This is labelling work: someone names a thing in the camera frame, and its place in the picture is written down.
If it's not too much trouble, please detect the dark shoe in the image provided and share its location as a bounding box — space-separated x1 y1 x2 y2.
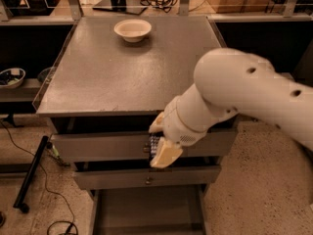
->
0 211 6 227

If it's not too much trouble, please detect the white bowl with items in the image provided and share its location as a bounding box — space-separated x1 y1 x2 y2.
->
0 68 25 89

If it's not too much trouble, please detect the white paper bowl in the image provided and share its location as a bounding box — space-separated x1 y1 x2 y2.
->
113 20 152 43

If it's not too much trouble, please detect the grey top drawer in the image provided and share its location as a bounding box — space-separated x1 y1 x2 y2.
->
52 129 238 163

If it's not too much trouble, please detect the black floor cable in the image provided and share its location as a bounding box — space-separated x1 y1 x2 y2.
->
0 119 80 235

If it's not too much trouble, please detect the grey middle drawer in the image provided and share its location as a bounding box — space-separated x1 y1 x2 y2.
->
73 165 221 190

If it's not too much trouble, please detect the grey drawer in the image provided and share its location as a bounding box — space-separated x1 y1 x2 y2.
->
52 129 238 163
73 165 221 190
90 185 212 235

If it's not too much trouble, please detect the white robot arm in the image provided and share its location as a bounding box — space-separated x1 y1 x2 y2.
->
149 48 313 168

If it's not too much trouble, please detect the grey drawer cabinet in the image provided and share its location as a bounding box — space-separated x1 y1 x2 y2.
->
32 15 243 235

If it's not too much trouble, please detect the grey bottom drawer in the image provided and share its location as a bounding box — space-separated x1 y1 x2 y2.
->
90 185 212 235

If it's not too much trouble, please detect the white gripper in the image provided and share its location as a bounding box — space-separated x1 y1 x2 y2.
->
149 96 206 168

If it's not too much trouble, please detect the black monitor stand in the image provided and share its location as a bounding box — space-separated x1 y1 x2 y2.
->
92 0 148 16

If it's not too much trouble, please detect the dark blue rxbar wrapper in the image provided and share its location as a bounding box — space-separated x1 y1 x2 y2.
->
149 133 163 168

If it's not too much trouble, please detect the black bar on floor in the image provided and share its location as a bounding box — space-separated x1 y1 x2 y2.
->
13 136 48 213

